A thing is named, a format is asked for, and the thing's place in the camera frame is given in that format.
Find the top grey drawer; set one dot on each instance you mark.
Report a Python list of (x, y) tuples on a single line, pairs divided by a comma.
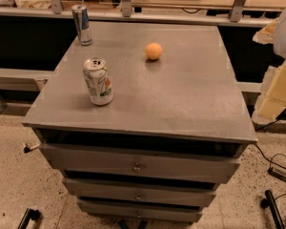
[(140, 163)]

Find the grey metal rail frame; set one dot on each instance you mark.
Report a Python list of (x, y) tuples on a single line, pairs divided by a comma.
[(247, 13)]

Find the bottom grey drawer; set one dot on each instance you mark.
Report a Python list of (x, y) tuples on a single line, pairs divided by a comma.
[(139, 211)]

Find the black power adapter with cable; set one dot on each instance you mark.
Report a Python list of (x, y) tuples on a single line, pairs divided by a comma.
[(274, 168)]

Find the orange ball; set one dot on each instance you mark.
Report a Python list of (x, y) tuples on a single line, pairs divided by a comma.
[(153, 51)]

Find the middle grey drawer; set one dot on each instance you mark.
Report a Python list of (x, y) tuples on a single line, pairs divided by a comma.
[(91, 188)]

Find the silver blue energy drink can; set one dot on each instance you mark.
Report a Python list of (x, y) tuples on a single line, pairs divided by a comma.
[(81, 20)]

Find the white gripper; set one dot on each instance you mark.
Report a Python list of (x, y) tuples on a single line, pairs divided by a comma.
[(272, 99)]

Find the white green 7up can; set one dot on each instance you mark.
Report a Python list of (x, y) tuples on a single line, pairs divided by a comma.
[(98, 81)]

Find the grey drawer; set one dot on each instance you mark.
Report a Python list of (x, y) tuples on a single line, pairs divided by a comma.
[(91, 188), (140, 163), (139, 211)]

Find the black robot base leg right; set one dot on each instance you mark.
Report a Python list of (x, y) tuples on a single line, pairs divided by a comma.
[(270, 202)]

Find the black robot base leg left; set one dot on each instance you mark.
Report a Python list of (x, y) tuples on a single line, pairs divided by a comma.
[(29, 215)]

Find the grey drawer cabinet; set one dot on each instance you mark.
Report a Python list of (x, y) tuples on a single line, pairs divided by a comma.
[(186, 102)]

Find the white plug on floor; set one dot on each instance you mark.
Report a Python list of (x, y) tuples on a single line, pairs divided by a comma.
[(28, 149)]

